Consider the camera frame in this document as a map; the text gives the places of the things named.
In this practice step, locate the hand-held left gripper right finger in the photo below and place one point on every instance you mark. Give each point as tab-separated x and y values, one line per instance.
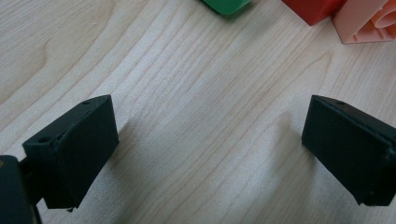
351	149

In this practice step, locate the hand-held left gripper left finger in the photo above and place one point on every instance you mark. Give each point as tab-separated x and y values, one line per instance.
74	155

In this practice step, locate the pink toy block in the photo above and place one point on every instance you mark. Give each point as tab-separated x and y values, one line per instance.
364	25

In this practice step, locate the red toy block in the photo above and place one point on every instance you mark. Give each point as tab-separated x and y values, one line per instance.
313	11

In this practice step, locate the green toy block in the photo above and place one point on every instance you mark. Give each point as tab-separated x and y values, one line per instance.
225	5

